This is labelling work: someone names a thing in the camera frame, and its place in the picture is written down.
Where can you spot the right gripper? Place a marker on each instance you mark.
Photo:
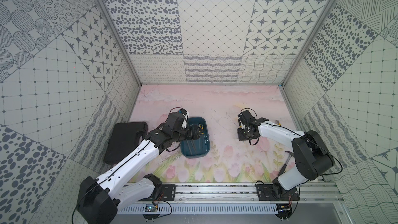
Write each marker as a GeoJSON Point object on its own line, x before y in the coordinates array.
{"type": "Point", "coordinates": [241, 137]}

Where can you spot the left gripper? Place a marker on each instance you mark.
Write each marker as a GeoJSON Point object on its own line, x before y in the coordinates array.
{"type": "Point", "coordinates": [191, 131]}

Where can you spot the teal plastic storage box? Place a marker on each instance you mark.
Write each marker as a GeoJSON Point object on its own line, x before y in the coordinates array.
{"type": "Point", "coordinates": [190, 148]}

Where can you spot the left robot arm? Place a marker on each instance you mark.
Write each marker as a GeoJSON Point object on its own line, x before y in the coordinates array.
{"type": "Point", "coordinates": [101, 198]}

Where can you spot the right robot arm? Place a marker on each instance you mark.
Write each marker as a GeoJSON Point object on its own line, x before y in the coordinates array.
{"type": "Point", "coordinates": [311, 155]}

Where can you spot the black tool case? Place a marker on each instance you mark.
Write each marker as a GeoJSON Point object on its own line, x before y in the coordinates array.
{"type": "Point", "coordinates": [125, 138]}

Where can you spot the green circuit board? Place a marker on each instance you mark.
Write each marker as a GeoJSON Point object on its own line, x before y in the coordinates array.
{"type": "Point", "coordinates": [150, 208]}

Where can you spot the right controller board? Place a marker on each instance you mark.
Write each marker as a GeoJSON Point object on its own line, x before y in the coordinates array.
{"type": "Point", "coordinates": [284, 211]}

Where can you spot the hammer with black handle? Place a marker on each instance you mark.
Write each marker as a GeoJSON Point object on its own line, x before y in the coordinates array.
{"type": "Point", "coordinates": [283, 169]}

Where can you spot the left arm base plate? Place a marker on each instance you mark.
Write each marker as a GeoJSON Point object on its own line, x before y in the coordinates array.
{"type": "Point", "coordinates": [166, 192]}

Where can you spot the aluminium rail frame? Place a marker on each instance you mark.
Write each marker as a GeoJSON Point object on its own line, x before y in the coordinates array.
{"type": "Point", "coordinates": [246, 193]}

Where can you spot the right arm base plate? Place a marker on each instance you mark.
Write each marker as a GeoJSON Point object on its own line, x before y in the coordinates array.
{"type": "Point", "coordinates": [269, 192]}

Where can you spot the white slotted cable duct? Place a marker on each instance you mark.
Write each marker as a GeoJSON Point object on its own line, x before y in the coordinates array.
{"type": "Point", "coordinates": [163, 208]}

